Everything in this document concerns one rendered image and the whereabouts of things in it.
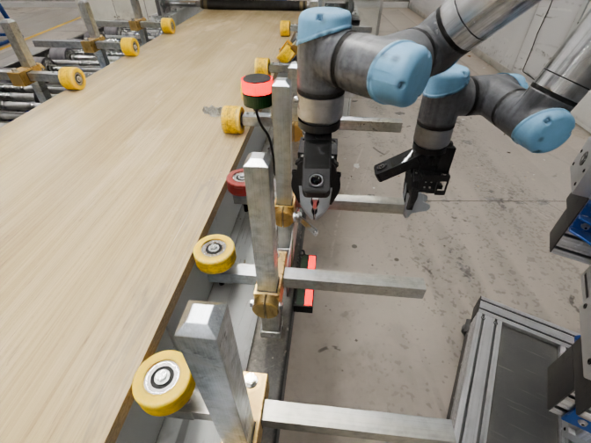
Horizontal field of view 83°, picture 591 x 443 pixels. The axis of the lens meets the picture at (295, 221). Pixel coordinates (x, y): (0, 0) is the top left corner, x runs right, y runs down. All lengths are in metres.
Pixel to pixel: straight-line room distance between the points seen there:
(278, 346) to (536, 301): 1.53
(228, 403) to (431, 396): 1.23
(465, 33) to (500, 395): 1.16
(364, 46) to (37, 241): 0.70
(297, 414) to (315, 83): 0.49
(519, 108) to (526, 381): 1.03
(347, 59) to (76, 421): 0.58
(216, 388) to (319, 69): 0.41
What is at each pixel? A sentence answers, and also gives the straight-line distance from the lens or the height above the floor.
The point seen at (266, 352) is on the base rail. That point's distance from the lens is 0.76.
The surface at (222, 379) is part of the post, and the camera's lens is 0.35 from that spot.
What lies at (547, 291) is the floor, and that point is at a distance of 2.14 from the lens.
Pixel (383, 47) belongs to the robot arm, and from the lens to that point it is 0.47.
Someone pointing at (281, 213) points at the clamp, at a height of 0.87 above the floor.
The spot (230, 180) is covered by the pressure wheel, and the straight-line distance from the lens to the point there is 0.84.
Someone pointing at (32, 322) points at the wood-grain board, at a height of 0.90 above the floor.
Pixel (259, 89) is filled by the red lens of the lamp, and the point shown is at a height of 1.15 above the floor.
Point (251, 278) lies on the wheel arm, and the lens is 0.69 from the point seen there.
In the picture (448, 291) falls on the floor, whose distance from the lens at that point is 1.89.
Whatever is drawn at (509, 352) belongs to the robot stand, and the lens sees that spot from 1.52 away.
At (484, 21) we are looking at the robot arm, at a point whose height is 1.29.
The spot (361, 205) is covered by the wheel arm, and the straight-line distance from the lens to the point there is 0.86.
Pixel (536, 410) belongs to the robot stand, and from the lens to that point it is 1.45.
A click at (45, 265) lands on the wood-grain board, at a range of 0.78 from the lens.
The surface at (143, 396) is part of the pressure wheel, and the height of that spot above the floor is 0.91.
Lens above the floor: 1.37
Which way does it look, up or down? 41 degrees down
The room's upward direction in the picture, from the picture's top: straight up
